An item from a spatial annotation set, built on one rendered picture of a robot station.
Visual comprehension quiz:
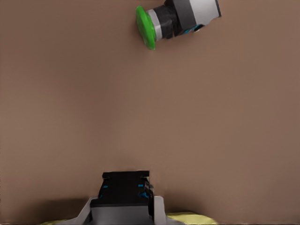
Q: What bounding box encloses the green push button switch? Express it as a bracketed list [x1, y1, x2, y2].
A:
[135, 0, 222, 51]

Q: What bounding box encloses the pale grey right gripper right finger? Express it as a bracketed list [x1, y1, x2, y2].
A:
[153, 195, 186, 225]

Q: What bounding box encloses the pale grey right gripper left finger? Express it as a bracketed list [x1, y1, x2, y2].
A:
[60, 196, 94, 225]

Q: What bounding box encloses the yellow push button switch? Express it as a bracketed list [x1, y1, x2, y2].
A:
[41, 170, 218, 225]

